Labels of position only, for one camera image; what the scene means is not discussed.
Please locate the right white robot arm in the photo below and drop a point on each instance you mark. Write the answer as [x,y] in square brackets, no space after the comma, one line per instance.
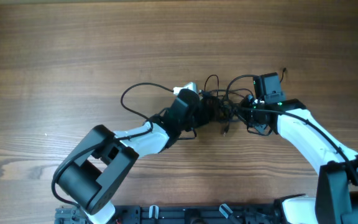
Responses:
[336,199]

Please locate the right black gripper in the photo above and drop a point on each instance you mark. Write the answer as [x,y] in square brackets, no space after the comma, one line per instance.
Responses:
[247,104]

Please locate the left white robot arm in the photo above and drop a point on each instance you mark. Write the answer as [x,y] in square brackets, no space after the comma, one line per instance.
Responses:
[95,169]

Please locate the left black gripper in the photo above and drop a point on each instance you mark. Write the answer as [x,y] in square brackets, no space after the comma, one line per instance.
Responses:
[206,114]

